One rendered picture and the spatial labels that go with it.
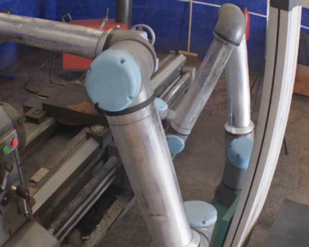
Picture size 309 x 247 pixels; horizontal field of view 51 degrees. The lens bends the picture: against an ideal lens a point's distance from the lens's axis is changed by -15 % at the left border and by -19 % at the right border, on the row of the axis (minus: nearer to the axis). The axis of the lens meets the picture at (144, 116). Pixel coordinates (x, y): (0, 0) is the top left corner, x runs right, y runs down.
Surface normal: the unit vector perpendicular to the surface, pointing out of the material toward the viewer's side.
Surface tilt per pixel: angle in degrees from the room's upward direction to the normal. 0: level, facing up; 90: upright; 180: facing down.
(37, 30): 64
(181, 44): 90
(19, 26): 58
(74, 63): 90
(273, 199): 0
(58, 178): 36
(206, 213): 5
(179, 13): 90
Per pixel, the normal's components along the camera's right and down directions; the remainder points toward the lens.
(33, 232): 0.52, -0.65
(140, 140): 0.11, 0.35
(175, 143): -0.18, 0.51
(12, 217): 0.93, 0.20
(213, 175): 0.04, -0.89
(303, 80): -0.37, 0.41
